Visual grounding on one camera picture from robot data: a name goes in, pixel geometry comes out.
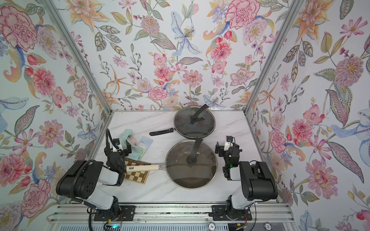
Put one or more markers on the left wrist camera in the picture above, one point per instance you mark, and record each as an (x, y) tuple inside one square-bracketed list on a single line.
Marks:
[(116, 144)]

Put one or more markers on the left aluminium corner post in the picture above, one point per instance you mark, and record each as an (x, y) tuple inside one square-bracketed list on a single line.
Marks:
[(67, 37)]

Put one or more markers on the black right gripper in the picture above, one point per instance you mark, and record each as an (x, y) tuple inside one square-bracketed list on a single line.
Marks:
[(220, 148)]

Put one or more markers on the right aluminium corner post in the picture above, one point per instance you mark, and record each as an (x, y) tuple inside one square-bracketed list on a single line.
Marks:
[(271, 58)]

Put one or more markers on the glass pot lid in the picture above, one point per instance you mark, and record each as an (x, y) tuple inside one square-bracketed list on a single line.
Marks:
[(191, 164), (195, 122)]

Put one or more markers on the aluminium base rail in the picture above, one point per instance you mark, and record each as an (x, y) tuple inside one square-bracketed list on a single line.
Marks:
[(270, 216)]

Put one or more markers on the wooden chessboard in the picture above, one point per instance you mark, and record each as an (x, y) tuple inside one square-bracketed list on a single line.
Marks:
[(137, 177)]

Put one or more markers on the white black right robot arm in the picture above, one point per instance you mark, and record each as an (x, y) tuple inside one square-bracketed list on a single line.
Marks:
[(257, 183)]

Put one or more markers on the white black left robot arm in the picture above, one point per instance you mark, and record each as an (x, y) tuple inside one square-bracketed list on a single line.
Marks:
[(80, 184)]

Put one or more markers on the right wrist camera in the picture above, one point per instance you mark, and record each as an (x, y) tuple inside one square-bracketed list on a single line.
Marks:
[(229, 142)]

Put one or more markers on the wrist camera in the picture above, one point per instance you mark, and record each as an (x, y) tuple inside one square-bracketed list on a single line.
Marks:
[(229, 142), (116, 144)]

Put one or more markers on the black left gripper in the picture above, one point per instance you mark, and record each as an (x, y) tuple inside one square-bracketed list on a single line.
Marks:
[(125, 151)]

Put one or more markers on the aluminium corner post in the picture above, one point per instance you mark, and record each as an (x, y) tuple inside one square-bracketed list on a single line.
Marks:
[(271, 58), (67, 37)]

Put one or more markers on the mint green terry cloth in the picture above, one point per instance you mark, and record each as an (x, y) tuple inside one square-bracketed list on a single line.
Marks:
[(136, 152)]

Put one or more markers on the small pink toy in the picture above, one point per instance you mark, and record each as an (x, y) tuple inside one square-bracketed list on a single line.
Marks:
[(132, 140)]

